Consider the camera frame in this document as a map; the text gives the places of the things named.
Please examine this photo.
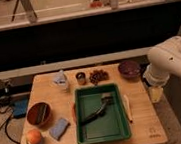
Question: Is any dark red grape bunch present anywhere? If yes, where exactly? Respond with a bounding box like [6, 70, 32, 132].
[89, 70, 109, 85]

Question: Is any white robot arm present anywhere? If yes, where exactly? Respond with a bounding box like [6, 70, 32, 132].
[143, 36, 181, 103]

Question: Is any green plastic tray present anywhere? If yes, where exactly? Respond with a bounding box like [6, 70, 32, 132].
[74, 83, 131, 144]

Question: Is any cream pen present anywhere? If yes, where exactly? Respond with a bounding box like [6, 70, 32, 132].
[123, 95, 133, 123]

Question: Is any dark purple bowl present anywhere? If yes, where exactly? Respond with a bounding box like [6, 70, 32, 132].
[118, 60, 141, 79]

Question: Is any black dish brush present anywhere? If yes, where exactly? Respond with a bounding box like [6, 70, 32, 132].
[81, 92, 113, 125]

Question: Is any small dark metal cup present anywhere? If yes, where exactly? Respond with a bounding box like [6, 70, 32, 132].
[75, 72, 86, 85]

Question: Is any blue sponge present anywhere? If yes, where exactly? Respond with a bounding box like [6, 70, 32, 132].
[49, 118, 70, 141]

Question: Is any brown wooden bowl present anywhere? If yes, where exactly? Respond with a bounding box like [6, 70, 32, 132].
[26, 102, 52, 127]

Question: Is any blue box on floor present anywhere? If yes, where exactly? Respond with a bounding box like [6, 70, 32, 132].
[12, 99, 29, 118]

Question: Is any black cable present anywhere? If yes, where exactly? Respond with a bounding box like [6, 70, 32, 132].
[0, 93, 21, 144]

